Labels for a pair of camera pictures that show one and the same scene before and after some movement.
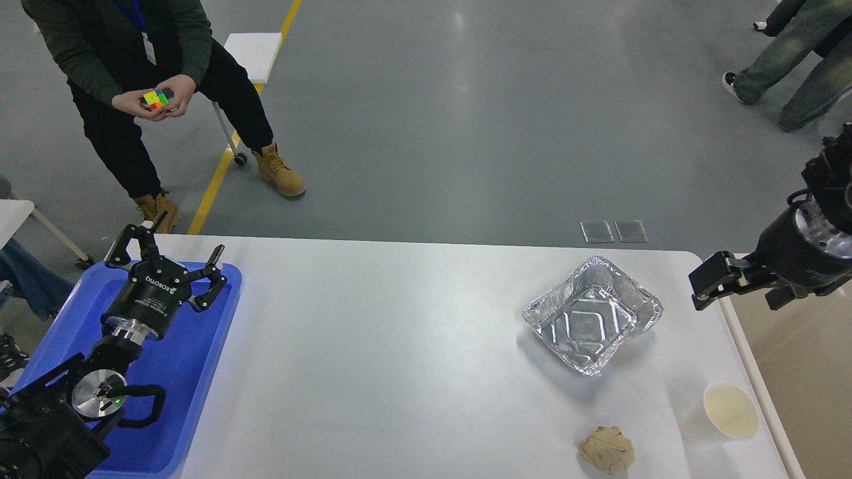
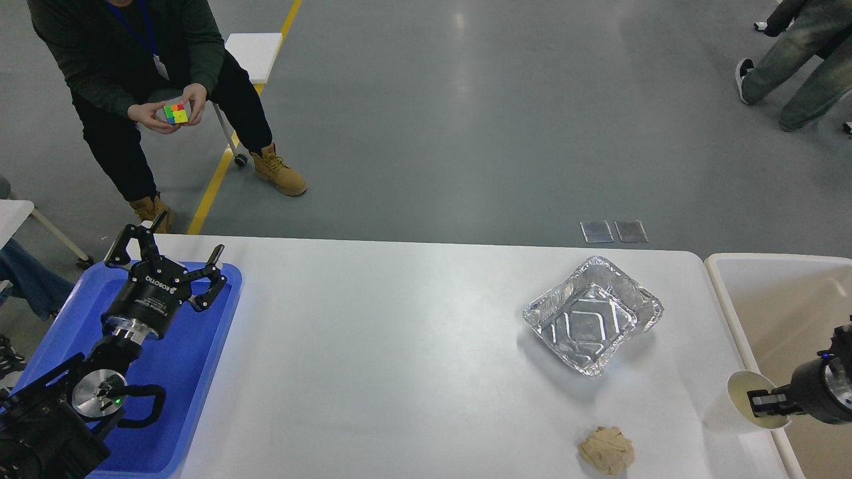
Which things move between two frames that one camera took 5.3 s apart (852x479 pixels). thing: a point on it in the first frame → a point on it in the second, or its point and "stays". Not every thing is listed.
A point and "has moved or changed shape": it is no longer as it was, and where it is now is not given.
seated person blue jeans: [41, 285] stays
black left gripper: [156, 288] stays
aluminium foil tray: [587, 319] stays
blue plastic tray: [188, 362] stays
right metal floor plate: [631, 231] stays
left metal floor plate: [597, 231] stays
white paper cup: [728, 412] has moved or changed shape
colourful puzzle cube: [156, 99] → [176, 114]
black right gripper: [801, 251] → [813, 394]
